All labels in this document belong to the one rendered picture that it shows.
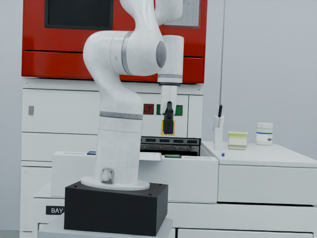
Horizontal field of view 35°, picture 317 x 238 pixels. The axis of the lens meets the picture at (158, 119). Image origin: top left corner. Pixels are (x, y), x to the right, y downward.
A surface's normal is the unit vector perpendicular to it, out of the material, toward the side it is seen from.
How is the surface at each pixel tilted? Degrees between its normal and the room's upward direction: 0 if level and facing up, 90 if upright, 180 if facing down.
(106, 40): 61
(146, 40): 74
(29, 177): 90
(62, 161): 90
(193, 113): 90
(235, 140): 90
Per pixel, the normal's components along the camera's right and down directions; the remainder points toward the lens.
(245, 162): 0.01, 0.05
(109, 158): -0.25, 0.00
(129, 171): 0.64, 0.07
